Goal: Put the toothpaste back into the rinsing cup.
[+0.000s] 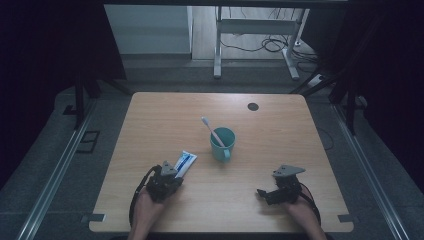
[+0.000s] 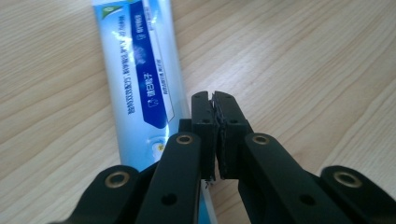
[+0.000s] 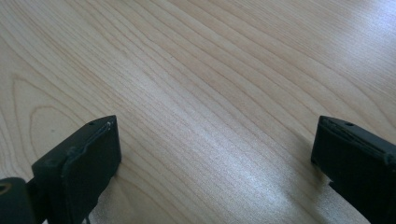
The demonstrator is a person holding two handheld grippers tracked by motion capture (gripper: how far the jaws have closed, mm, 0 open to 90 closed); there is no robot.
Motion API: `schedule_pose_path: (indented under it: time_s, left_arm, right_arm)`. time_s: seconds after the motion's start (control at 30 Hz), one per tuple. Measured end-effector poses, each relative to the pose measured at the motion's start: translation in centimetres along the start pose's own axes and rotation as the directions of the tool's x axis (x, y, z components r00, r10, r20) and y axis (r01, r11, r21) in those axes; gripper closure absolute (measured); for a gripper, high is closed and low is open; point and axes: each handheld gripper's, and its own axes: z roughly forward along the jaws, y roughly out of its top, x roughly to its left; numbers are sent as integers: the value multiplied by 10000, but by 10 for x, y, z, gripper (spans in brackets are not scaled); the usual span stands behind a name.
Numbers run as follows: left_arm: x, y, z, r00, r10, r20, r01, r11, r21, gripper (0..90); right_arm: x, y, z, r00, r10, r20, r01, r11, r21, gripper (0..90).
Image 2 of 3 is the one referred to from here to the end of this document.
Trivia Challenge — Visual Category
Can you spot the blue and white toothpaste tube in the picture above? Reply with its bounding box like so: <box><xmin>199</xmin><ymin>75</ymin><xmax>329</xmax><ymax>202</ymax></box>
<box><xmin>91</xmin><ymin>0</ymin><xmax>219</xmax><ymax>224</ymax></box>

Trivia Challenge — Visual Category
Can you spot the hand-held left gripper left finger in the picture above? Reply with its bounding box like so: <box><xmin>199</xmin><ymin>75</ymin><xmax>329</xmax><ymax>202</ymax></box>
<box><xmin>178</xmin><ymin>91</ymin><xmax>219</xmax><ymax>182</ymax></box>

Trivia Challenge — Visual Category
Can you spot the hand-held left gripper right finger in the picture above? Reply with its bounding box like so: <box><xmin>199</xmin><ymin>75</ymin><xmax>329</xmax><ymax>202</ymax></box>
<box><xmin>212</xmin><ymin>91</ymin><xmax>254</xmax><ymax>181</ymax></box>

